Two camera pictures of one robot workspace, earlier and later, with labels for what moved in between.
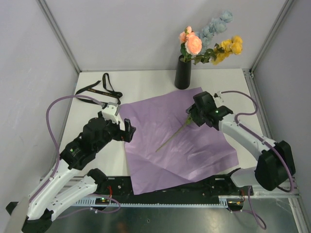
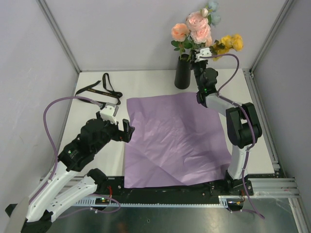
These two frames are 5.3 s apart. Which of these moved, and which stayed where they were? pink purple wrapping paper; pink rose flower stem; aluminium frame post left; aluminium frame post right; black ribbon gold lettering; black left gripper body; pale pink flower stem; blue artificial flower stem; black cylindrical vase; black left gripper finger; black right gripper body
Moved: pink rose flower stem; pale pink flower stem; pink purple wrapping paper; blue artificial flower stem; black right gripper body; black ribbon gold lettering
Stayed: aluminium frame post right; aluminium frame post left; black left gripper body; black left gripper finger; black cylindrical vase
